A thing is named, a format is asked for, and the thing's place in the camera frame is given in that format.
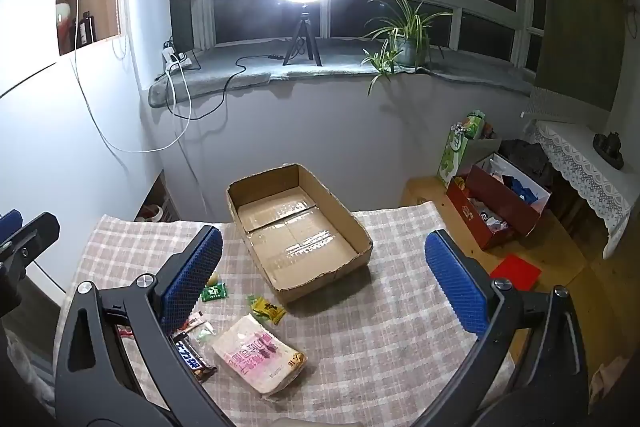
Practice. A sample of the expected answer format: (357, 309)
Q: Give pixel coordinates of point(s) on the black bag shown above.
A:
(530, 157)

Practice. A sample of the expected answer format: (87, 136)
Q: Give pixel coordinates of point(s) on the yellow candy packet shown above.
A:
(267, 309)

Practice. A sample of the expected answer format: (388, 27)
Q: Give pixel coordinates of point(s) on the dark green curtain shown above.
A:
(580, 7)

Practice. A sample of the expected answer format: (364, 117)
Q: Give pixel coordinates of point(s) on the white power strip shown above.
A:
(176, 58)

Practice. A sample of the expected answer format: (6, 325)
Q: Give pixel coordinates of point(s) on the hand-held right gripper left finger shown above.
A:
(192, 279)

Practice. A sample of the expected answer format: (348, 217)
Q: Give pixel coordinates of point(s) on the green jelly packet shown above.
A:
(205, 333)

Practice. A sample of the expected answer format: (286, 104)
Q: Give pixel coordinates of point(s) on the dark teapot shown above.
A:
(607, 149)

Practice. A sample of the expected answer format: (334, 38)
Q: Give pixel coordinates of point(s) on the pink printed bread packet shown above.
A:
(255, 352)

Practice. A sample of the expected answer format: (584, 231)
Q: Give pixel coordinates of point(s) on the red ornament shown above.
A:
(64, 27)

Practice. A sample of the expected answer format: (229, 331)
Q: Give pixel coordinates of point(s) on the cardboard box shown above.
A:
(300, 237)

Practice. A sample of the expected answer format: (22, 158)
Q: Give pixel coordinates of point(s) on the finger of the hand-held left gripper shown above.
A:
(35, 234)
(9, 221)

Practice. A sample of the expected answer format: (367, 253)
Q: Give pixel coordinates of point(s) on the brown chocolate bar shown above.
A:
(190, 354)
(192, 320)

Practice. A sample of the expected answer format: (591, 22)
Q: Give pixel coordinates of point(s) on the red envelope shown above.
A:
(517, 272)

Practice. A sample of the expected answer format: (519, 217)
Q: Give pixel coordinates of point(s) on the potted spider plant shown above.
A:
(407, 47)

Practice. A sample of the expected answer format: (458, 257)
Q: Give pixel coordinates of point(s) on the red date packet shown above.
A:
(125, 332)

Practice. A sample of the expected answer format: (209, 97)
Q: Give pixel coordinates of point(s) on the beige plush cloth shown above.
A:
(610, 379)

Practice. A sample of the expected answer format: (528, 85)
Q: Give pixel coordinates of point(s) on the yellow jelly packet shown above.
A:
(215, 278)

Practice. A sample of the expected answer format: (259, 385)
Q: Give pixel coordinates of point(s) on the white lace tablecloth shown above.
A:
(570, 157)

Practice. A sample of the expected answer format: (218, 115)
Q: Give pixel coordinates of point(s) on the wooden side table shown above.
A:
(425, 192)

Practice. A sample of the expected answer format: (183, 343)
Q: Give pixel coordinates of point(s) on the red box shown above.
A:
(480, 212)

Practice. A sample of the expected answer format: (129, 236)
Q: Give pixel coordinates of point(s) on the green candy packet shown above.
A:
(214, 293)

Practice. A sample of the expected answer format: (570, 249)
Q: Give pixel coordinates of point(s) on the white red container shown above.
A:
(152, 212)

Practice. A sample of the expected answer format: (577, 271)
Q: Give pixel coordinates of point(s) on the dark bottle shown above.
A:
(86, 29)

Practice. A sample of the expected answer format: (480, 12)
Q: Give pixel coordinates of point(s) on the black tripod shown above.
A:
(302, 37)

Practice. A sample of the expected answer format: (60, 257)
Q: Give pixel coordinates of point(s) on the grey windowsill mat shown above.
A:
(310, 67)

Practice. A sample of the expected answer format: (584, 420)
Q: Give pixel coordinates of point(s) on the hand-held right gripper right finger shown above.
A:
(457, 287)

